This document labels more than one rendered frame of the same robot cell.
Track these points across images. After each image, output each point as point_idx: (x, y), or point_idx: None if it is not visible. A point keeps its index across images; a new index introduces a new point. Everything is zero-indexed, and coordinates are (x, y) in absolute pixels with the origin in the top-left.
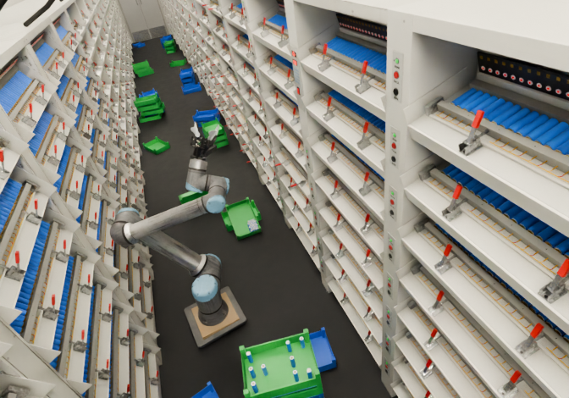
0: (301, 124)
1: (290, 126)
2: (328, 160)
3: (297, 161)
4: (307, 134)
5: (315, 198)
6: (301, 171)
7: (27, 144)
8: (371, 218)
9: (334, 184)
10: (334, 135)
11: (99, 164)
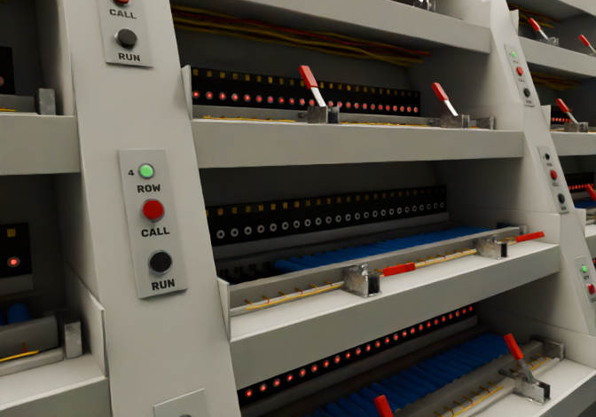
0: None
1: (435, 13)
2: (557, 40)
3: (475, 139)
4: (505, 7)
5: (567, 200)
6: (435, 245)
7: None
8: (595, 129)
9: (563, 105)
10: None
11: None
